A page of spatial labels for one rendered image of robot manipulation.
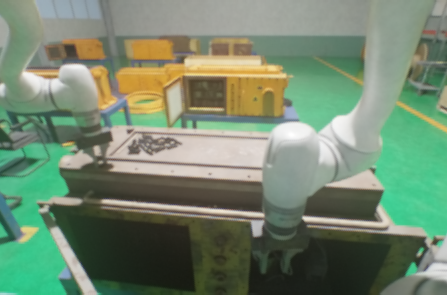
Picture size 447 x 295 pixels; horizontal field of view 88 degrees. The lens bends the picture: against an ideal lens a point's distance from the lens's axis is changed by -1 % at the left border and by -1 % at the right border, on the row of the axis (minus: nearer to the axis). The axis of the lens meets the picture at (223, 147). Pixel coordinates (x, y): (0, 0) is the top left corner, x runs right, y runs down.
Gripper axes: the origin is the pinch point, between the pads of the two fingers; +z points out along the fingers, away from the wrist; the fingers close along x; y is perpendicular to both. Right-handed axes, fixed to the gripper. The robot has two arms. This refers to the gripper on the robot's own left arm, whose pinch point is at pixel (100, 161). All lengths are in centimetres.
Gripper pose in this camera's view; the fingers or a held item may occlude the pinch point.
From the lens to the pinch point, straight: 109.8
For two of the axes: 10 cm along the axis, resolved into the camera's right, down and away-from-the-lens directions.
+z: 0.1, 8.8, 4.7
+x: 7.9, -2.9, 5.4
